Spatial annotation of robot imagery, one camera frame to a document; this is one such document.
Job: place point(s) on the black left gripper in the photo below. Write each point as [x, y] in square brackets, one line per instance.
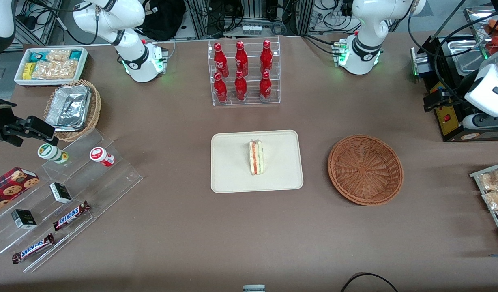
[454, 97]

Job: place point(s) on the triangle sandwich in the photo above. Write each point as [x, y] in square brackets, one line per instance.
[256, 158]

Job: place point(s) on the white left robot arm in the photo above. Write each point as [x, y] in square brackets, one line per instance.
[368, 24]

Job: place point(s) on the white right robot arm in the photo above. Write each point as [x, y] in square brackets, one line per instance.
[131, 61]

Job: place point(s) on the aluminium foil tray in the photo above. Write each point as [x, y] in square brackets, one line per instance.
[68, 107]

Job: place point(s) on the tan wicker basket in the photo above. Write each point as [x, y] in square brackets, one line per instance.
[94, 109]

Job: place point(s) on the brown round wicker basket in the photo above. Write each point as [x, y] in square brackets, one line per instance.
[364, 170]

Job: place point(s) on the cream rectangular tray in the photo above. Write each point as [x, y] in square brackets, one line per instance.
[232, 170]

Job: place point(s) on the black yellow food warmer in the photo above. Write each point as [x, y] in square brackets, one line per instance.
[447, 119]

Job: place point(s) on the green lid yogurt bottle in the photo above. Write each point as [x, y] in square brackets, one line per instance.
[50, 153]

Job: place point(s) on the steel warmer pan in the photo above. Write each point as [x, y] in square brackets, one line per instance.
[464, 59]

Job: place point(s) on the red cookie box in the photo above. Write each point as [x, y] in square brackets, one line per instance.
[11, 186]

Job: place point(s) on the white snack bin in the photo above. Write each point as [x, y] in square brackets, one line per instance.
[20, 79]

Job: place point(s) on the yellow snack packet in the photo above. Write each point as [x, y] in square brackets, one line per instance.
[28, 71]

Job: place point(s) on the small black box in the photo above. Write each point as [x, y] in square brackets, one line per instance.
[60, 192]
[24, 219]

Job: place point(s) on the large clear rice cracker packet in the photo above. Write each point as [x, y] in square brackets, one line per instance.
[54, 69]

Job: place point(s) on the red lid yogurt bottle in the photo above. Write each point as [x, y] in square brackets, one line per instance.
[101, 156]

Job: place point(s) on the teal snack packet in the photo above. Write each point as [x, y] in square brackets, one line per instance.
[75, 55]
[37, 56]

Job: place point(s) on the red skewered sausage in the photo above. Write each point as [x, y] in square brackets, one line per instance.
[495, 26]
[496, 44]

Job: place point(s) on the small clear rice cracker packet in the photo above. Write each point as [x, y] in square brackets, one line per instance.
[58, 54]

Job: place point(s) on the clear acrylic stepped shelf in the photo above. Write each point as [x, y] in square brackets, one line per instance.
[99, 186]

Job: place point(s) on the Snickers chocolate bar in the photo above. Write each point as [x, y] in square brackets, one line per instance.
[33, 248]
[70, 215]

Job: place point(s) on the clear cracker snack packet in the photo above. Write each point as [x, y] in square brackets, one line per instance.
[496, 200]
[492, 179]

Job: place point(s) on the red cola bottle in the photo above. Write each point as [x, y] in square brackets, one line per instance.
[266, 56]
[220, 89]
[265, 86]
[240, 86]
[241, 59]
[220, 61]

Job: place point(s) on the black bag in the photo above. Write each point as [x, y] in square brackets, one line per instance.
[164, 20]

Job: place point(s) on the clear acrylic bottle rack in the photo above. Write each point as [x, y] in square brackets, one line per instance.
[249, 101]

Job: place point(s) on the white power strip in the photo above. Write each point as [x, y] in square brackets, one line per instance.
[252, 29]

